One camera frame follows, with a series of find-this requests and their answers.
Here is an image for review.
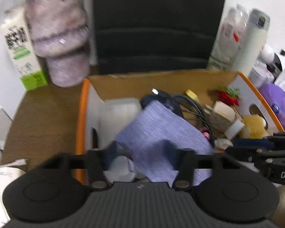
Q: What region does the white thermos bottle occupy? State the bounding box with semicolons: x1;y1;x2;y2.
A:
230;9;271;76

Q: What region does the black paper bag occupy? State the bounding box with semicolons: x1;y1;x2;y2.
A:
93;0;225;75

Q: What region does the dark blue pouch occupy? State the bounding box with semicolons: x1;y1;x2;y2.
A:
140;94;184;118

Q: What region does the red cardboard box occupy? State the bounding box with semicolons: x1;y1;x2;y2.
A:
75;68;285;186

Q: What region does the black braided cable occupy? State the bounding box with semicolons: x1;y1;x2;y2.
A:
152;88;214;145

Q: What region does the red artificial flower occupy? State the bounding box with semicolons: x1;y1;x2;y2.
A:
216;86;240;107

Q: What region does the purple knitted pouch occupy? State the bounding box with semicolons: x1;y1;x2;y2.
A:
115;101;213;186

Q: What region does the yellow plush toy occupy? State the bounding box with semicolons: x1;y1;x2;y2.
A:
239;114;269;139

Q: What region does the purple tissue pack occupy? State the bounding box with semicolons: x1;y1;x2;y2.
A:
259;83;285;130

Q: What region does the white green milk carton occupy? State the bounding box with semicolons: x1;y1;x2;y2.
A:
0;3;48;91

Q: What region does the purple speckled vase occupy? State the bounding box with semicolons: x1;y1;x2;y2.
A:
25;0;89;88

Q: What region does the white small jar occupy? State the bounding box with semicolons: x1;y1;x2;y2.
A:
104;155;136;183

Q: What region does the translucent white plastic bottle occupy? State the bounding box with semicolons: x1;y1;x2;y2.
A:
98;98;142;149

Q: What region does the clear water bottle left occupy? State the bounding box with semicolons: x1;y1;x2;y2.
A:
207;4;249;70

